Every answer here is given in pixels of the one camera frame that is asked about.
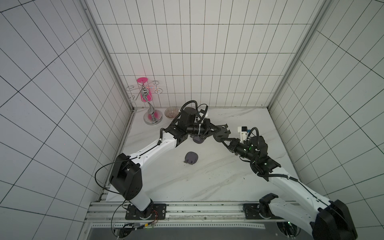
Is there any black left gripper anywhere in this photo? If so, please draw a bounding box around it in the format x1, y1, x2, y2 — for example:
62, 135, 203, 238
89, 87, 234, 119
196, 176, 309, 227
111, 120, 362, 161
187, 117, 221, 139

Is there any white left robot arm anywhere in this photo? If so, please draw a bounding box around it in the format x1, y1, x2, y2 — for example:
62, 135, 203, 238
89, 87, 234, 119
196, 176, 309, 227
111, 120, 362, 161
109, 100, 230, 219

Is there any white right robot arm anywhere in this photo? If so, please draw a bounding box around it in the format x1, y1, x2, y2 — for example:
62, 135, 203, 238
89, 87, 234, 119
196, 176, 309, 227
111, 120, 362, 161
222, 128, 358, 240

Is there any chrome cup holder stand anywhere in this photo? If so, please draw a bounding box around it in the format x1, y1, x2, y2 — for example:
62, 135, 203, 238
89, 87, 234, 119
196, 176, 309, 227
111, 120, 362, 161
126, 77, 163, 126

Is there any brown striped glass bowl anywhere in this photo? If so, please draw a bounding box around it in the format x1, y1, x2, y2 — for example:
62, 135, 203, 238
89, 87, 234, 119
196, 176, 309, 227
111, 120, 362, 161
165, 107, 180, 119

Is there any pink plastic cup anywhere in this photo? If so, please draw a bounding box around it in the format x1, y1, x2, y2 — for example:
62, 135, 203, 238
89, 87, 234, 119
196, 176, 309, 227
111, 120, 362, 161
137, 77, 153, 103

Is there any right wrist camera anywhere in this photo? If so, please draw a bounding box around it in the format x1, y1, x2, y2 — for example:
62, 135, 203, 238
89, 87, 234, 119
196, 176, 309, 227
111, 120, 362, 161
238, 126, 249, 144

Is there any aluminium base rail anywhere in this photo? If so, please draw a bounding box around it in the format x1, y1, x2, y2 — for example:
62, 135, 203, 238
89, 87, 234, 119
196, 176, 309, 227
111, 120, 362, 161
85, 202, 283, 229

